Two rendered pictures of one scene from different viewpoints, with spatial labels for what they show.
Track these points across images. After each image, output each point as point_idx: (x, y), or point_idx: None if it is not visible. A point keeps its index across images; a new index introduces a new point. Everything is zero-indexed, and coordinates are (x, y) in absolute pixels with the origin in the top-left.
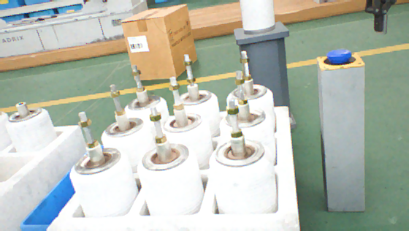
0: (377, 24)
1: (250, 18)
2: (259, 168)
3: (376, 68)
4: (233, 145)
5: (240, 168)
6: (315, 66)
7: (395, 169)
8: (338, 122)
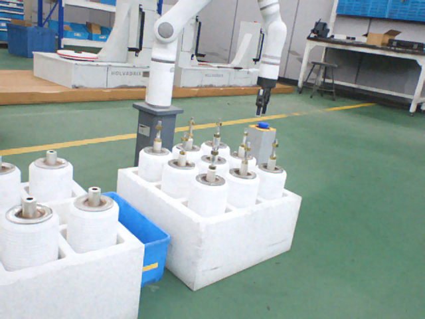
0: (259, 111)
1: (161, 97)
2: (285, 173)
3: (173, 143)
4: (273, 163)
5: (282, 173)
6: (129, 140)
7: None
8: (263, 159)
